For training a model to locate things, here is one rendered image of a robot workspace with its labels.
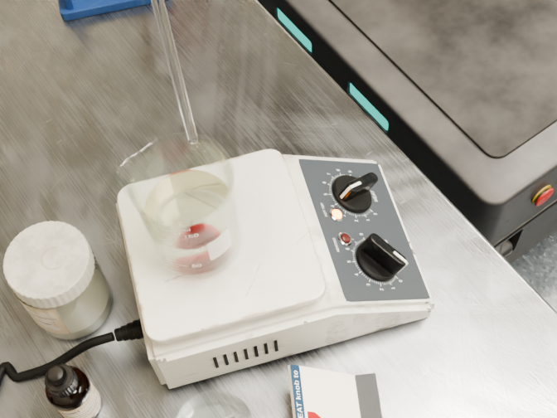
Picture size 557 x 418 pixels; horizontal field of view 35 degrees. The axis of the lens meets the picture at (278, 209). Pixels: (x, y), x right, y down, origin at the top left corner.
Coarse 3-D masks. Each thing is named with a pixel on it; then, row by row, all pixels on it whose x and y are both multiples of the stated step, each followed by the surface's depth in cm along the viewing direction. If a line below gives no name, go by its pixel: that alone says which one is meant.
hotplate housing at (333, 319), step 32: (288, 160) 64; (352, 160) 67; (320, 256) 60; (256, 320) 58; (288, 320) 58; (320, 320) 59; (352, 320) 60; (384, 320) 62; (416, 320) 64; (160, 352) 57; (192, 352) 58; (224, 352) 59; (256, 352) 60; (288, 352) 62
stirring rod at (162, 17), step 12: (156, 0) 40; (156, 12) 41; (168, 24) 42; (168, 36) 42; (168, 48) 43; (168, 60) 44; (180, 72) 45; (180, 84) 45; (180, 96) 46; (180, 108) 47; (192, 120) 48; (192, 132) 49
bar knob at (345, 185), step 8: (344, 176) 65; (368, 176) 64; (376, 176) 64; (336, 184) 64; (344, 184) 64; (352, 184) 63; (360, 184) 63; (368, 184) 64; (336, 192) 64; (344, 192) 63; (352, 192) 63; (360, 192) 64; (368, 192) 65; (344, 200) 63; (352, 200) 64; (360, 200) 64; (368, 200) 65; (352, 208) 64; (360, 208) 64; (368, 208) 64
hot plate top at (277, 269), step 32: (256, 160) 62; (256, 192) 61; (288, 192) 60; (128, 224) 60; (256, 224) 59; (288, 224) 59; (128, 256) 59; (256, 256) 58; (288, 256) 58; (160, 288) 57; (192, 288) 57; (224, 288) 57; (256, 288) 57; (288, 288) 57; (320, 288) 57; (160, 320) 56; (192, 320) 56; (224, 320) 56
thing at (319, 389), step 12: (300, 372) 60; (312, 372) 60; (312, 384) 60; (324, 384) 61; (336, 384) 61; (348, 384) 62; (312, 396) 59; (324, 396) 60; (336, 396) 61; (348, 396) 61; (312, 408) 59; (324, 408) 60; (336, 408) 60; (348, 408) 61
